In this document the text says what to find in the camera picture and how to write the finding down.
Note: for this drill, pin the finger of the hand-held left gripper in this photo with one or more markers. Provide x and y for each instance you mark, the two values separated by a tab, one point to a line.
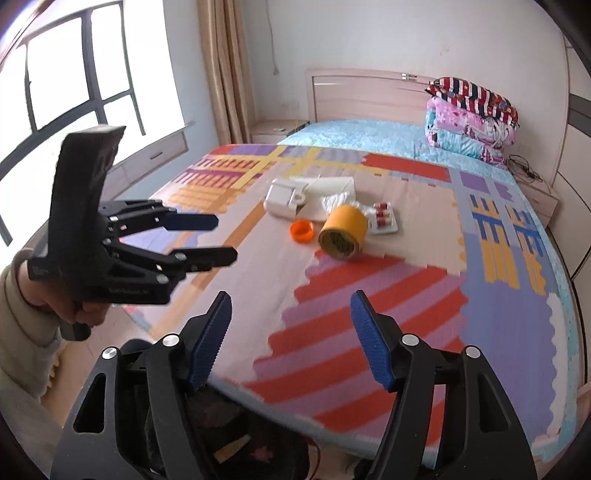
191	223
210	258

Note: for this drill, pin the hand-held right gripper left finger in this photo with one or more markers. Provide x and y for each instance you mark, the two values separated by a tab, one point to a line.
212	342

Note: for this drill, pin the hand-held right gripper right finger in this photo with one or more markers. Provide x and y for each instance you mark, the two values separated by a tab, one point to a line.
369	342

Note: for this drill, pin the yellow tape roll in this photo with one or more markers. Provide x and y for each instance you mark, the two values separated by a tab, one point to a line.
344	230

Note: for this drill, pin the black bagged bin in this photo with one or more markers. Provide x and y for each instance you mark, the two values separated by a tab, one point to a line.
268	443

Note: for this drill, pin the pill blister pack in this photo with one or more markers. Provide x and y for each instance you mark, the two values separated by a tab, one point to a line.
384	219

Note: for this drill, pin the person's left forearm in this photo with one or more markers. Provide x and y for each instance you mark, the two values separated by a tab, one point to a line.
23	350

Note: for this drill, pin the person's left hand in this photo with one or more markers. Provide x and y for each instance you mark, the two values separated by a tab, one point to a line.
55	302

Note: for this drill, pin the white square box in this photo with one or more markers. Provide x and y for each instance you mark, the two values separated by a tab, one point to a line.
282	198

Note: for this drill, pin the orange round lid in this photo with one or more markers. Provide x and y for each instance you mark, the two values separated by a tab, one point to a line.
302	230

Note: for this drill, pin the black framed window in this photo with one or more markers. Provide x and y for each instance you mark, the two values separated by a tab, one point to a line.
92	99

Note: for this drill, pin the pale wooden nightstand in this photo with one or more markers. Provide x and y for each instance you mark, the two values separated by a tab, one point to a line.
272	131
535	198

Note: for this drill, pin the beige curtain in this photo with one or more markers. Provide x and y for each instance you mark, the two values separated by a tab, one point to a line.
226	69

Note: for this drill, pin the pale wooden headboard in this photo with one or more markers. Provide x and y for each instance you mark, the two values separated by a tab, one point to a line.
360	97

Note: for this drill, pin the folded pink blue quilt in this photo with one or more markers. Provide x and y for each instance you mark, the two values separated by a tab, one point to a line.
466	134

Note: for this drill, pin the pale wardrobe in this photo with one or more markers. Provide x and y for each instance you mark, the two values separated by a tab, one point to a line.
575	161

